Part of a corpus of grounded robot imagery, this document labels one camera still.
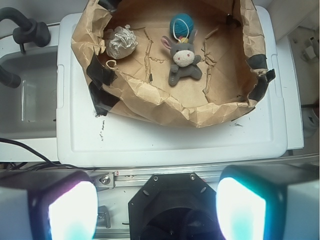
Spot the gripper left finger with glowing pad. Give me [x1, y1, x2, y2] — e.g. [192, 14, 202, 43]
[0, 170, 98, 240]

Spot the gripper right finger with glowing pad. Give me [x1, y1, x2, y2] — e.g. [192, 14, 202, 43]
[215, 164, 320, 240]

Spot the white plastic bin lid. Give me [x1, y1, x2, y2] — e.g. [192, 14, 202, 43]
[56, 13, 288, 168]

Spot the grey sink basin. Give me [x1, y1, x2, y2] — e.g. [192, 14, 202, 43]
[0, 46, 58, 140]

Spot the white plug adapter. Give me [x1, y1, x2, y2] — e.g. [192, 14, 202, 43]
[301, 45, 316, 61]

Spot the brown paper bag tray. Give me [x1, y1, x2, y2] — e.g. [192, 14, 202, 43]
[71, 0, 276, 128]

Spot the grey plush donkey toy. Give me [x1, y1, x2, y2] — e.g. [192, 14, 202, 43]
[161, 29, 203, 87]

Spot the black faucet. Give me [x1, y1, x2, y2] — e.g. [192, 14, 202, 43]
[0, 7, 51, 54]

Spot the crumpled white paper ball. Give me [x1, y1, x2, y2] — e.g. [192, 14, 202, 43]
[105, 24, 138, 60]

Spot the teal yarn ball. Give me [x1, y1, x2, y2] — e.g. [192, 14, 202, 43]
[169, 13, 194, 38]

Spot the black cable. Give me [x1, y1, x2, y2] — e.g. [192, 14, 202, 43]
[0, 138, 96, 172]

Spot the aluminium rail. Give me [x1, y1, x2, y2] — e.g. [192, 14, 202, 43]
[87, 164, 225, 190]

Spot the black octagonal mount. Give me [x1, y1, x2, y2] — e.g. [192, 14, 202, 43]
[128, 174, 224, 240]

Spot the black hose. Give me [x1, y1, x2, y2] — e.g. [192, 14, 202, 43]
[0, 65, 22, 89]

